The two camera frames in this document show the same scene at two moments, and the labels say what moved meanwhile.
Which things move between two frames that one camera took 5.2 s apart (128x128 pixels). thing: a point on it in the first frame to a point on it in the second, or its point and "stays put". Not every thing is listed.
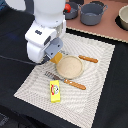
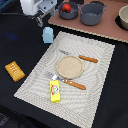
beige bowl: [123, 13] stays put
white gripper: [44, 41] to [31, 7]
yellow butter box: [55, 94] stays put
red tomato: [67, 8] stays put
